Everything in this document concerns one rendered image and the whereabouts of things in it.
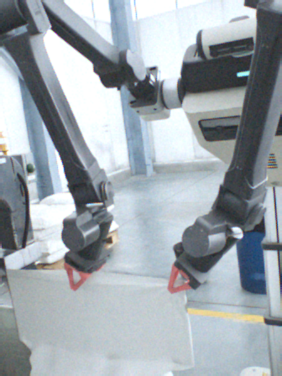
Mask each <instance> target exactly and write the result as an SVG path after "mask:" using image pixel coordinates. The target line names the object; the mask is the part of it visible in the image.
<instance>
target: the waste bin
mask: <svg viewBox="0 0 282 376"><path fill-rule="evenodd" d="M241 231H243V230H241ZM264 236H265V216H264V217H263V219H262V221H261V222H260V224H256V225H255V226H254V228H253V229H251V230H248V231H243V237H242V238H241V239H240V240H239V241H238V242H237V243H236V244H235V245H236V251H237V257H238V269H239V274H240V281H241V286H242V287H243V288H244V289H245V290H247V291H249V292H252V293H255V294H260V295H267V287H266V279H265V269H264V251H263V249H262V246H261V242H262V241H263V240H264Z"/></svg>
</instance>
